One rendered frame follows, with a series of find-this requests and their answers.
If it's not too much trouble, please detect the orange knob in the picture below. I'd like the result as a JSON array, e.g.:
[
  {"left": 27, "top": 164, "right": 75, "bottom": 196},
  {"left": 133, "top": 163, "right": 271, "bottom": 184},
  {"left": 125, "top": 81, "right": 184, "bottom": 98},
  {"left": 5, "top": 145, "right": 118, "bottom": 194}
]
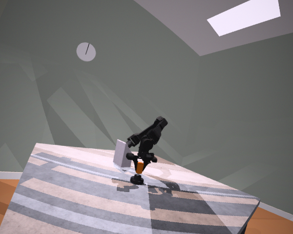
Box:
[{"left": 136, "top": 162, "right": 144, "bottom": 174}]

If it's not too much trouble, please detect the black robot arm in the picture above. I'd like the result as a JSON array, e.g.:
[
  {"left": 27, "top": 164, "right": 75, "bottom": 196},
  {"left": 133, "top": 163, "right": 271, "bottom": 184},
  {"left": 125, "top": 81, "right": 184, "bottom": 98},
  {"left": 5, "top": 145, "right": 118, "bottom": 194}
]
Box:
[{"left": 126, "top": 116, "right": 168, "bottom": 161}]

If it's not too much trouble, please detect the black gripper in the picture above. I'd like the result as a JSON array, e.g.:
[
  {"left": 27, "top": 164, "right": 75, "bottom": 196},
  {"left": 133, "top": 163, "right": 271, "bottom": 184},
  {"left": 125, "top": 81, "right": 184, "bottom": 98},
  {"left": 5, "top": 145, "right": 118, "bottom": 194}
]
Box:
[{"left": 126, "top": 146, "right": 158, "bottom": 172}]

